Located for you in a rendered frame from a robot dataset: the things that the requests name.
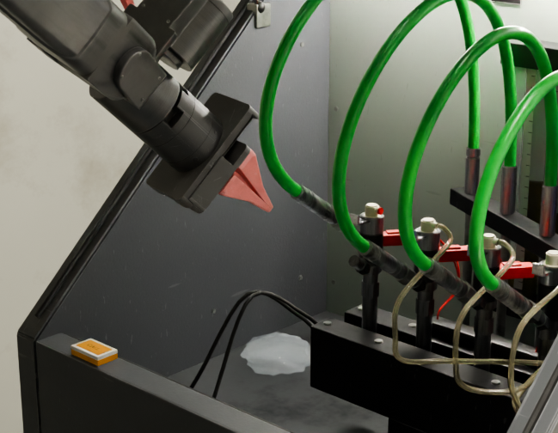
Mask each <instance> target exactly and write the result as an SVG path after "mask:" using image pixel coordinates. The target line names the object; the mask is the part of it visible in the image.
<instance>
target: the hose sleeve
mask: <svg viewBox="0 0 558 433"><path fill-rule="evenodd" d="M299 185H300V186H301V188H302V191H301V192H300V194H299V195H298V196H296V197H293V196H292V195H291V194H290V195H291V198H293V199H294V200H296V201H297V202H298V203H299V204H301V205H302V206H304V207H306V208H307V209H309V210H311V211H312V212H313V213H315V214H316V215H318V216H319V217H320V218H321V219H323V220H324V221H326V222H328V223H330V224H332V225H335V224H337V223H338V222H337V220H336V217H335V214H334V207H333V206H332V205H331V204H330V203H328V202H326V201H325V200H323V199H322V198H320V197H319V196H317V195H316V194H314V193H313V192H312V191H311V190H310V189H309V188H307V187H305V186H303V185H301V184H299Z"/></svg>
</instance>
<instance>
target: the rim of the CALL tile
mask: <svg viewBox="0 0 558 433"><path fill-rule="evenodd" d="M88 340H92V341H95V342H96V343H98V344H101V345H104V346H106V347H108V348H110V349H112V350H111V351H108V352H105V353H102V354H100V355H96V354H94V353H92V352H90V351H86V350H85V349H83V348H81V347H78V346H76V345H78V344H81V343H82V342H85V341H88ZM82 342H79V343H76V344H74V345H72V346H71V349H72V350H74V351H78V352H80V353H82V354H84V355H86V356H88V357H91V358H94V359H95V360H97V361H98V360H101V359H103V358H105V357H109V356H112V355H114V354H116V353H118V350H116V349H114V348H113V347H110V346H108V345H105V344H103V343H101V342H98V341H96V340H94V339H92V338H89V339H86V340H84V341H82Z"/></svg>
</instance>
